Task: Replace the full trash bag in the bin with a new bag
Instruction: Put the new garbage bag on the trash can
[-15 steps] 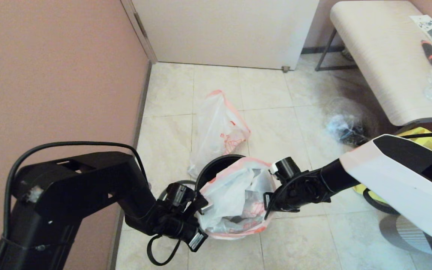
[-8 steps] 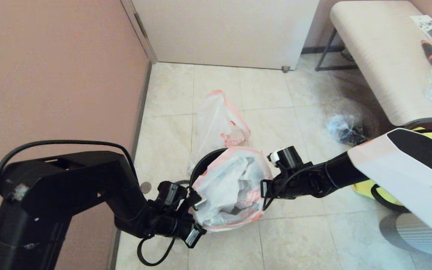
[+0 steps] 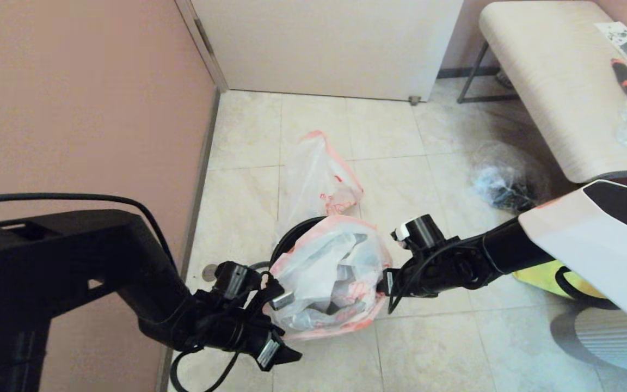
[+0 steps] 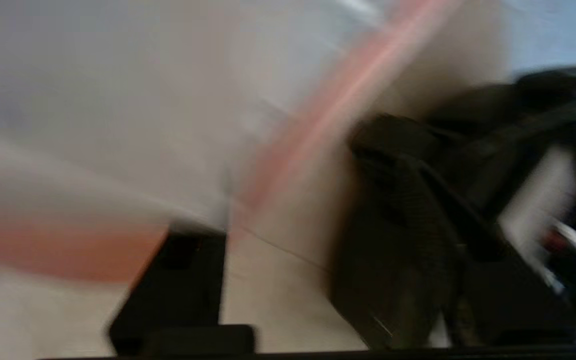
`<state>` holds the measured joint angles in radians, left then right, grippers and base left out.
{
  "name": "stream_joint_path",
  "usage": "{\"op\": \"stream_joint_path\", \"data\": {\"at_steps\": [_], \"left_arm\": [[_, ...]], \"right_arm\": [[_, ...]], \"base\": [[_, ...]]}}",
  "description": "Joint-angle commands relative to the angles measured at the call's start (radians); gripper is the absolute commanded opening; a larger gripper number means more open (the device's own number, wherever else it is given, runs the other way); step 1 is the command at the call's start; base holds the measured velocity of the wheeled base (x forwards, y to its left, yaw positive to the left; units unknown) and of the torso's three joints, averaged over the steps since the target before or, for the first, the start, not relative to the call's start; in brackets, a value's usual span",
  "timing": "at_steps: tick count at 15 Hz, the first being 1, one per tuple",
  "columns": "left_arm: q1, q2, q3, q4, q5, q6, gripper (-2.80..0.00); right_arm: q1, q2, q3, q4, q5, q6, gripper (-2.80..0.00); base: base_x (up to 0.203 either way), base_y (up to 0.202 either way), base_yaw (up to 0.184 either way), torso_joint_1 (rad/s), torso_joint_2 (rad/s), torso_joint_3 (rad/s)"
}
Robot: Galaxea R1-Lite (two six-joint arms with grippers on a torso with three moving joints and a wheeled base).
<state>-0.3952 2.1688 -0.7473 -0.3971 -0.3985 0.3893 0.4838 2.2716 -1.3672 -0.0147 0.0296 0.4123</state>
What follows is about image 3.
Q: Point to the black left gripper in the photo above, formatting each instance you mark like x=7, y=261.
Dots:
x=248, y=337

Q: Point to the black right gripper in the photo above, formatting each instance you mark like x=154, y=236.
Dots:
x=438, y=272

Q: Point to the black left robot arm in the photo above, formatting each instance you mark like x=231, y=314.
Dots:
x=47, y=261

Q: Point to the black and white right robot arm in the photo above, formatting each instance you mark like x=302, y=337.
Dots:
x=591, y=245

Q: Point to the yellow tote bag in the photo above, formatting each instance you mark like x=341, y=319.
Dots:
x=536, y=275

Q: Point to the clear plastic bag dark contents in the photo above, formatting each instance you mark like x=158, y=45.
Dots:
x=501, y=188

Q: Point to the black round trash bin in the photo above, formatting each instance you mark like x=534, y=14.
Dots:
x=286, y=234

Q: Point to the round metal floor drain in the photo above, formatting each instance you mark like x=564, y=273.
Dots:
x=209, y=270

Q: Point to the small metal door stop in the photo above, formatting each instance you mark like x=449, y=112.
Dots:
x=414, y=100

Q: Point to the grey ribbed round object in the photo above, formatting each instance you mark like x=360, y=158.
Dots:
x=607, y=343

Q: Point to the beige bench with black legs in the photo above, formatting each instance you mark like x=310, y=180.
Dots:
x=553, y=92

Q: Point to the white door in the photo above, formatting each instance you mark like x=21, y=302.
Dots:
x=335, y=49

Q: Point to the black and orange tool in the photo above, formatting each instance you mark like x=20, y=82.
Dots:
x=624, y=79

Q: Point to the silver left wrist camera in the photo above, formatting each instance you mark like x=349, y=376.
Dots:
x=282, y=300

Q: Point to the white door frame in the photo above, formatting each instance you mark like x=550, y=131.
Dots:
x=204, y=46

